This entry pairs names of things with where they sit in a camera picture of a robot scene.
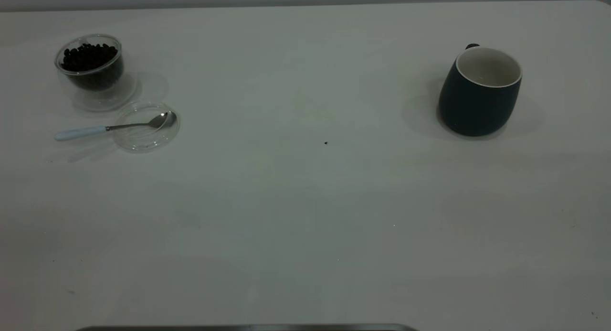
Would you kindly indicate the dark grey ceramic mug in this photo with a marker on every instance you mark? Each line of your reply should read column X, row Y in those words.
column 477, row 106

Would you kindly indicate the clear round glass lid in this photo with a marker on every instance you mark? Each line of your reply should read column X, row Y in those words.
column 143, row 140

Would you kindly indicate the dark coffee beans pile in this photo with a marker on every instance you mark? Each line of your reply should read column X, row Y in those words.
column 88, row 56

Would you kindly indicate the clear double-wall glass cup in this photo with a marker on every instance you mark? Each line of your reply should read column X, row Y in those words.
column 98, row 97

